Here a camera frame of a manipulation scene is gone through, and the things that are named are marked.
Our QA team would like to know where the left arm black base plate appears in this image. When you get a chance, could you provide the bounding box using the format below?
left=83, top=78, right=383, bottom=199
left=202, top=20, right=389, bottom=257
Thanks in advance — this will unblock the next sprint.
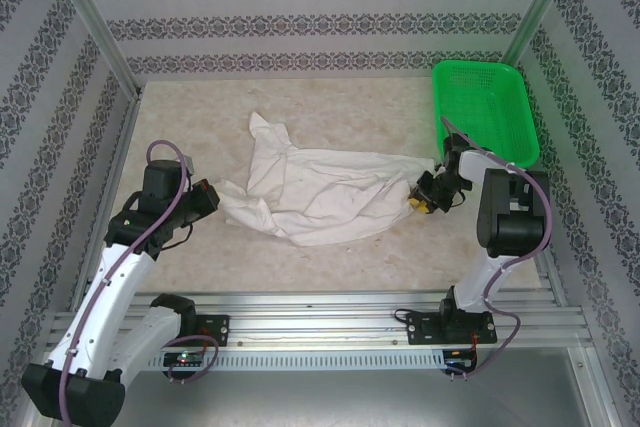
left=192, top=314, right=231, bottom=348

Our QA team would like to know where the aluminium frame post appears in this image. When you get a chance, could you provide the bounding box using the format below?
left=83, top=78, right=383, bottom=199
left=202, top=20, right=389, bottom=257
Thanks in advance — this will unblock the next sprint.
left=502, top=0, right=586, bottom=66
left=42, top=0, right=142, bottom=98

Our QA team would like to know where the green plastic basket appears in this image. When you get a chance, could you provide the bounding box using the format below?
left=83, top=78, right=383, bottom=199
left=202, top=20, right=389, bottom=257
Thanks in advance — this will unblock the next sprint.
left=431, top=59, right=542, bottom=171

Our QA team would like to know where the grey sheet metal tray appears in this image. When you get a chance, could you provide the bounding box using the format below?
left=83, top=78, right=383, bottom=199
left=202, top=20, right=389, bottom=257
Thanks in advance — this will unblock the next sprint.
left=29, top=350, right=619, bottom=427

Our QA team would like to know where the white t-shirt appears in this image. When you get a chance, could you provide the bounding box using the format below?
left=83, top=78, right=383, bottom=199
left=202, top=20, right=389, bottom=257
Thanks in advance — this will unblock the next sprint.
left=218, top=110, right=436, bottom=248

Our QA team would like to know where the aluminium mounting rail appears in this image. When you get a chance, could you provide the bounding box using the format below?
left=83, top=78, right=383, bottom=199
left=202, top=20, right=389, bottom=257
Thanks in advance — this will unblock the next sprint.
left=47, top=289, right=594, bottom=352

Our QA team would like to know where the slotted grey cable duct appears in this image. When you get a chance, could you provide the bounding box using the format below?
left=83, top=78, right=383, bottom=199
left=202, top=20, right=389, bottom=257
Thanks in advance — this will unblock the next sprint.
left=147, top=350, right=447, bottom=372

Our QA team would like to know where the left controller board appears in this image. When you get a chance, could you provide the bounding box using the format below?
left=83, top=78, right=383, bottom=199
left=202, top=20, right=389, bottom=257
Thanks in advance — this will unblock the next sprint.
left=163, top=351, right=207, bottom=367

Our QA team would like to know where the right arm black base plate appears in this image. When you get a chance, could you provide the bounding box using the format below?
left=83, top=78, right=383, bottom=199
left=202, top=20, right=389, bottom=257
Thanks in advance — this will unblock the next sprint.
left=407, top=309, right=497, bottom=347

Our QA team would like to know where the controller board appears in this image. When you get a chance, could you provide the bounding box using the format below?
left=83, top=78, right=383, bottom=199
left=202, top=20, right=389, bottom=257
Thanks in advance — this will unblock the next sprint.
left=444, top=349, right=479, bottom=366
left=163, top=351, right=207, bottom=367

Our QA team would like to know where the right controller board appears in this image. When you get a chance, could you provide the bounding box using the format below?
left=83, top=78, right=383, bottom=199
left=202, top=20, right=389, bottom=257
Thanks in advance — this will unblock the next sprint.
left=444, top=349, right=479, bottom=366

